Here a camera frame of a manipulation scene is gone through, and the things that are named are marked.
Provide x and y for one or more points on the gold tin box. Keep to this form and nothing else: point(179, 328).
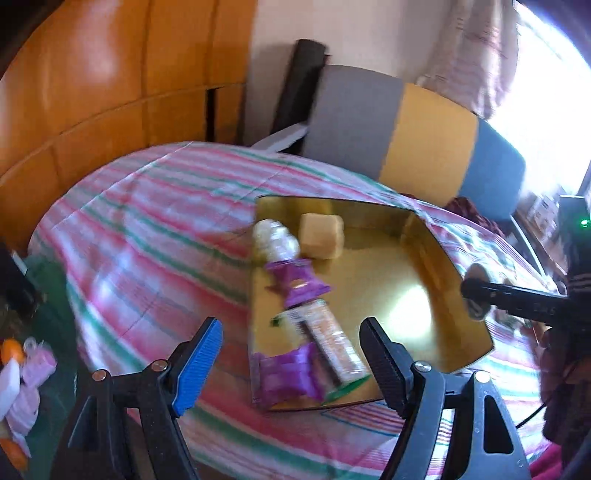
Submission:
point(392, 286)

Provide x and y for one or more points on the window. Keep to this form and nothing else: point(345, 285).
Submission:
point(549, 92)

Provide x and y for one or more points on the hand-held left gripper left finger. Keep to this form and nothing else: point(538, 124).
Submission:
point(198, 364)

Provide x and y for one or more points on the orange item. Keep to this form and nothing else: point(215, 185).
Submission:
point(11, 351)

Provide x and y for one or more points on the striped tablecloth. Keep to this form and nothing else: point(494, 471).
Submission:
point(161, 207)

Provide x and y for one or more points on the purple snack packet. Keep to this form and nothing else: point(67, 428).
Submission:
point(298, 282)
point(288, 376)

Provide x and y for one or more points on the pink patterned curtain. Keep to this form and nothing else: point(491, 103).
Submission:
point(471, 50)

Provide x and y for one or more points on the maroon cloth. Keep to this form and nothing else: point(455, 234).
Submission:
point(471, 212)

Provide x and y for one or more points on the long green-edged snack packet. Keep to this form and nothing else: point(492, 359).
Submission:
point(325, 344)

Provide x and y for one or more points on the wooden wardrobe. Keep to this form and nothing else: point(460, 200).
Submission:
point(115, 83)

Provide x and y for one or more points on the grey yellow blue armchair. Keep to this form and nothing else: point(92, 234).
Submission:
point(351, 120)

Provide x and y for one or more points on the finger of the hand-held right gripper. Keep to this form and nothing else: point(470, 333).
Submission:
point(517, 297)

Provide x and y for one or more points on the pink white soft item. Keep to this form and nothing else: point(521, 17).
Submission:
point(25, 387)

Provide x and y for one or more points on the white plastic wad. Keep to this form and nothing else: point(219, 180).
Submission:
point(277, 241)

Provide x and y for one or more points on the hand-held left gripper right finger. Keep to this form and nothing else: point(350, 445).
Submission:
point(385, 364)

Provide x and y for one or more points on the yellow sponge block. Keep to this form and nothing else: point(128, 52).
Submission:
point(322, 235)

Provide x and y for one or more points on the white carton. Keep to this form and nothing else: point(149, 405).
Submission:
point(545, 213)

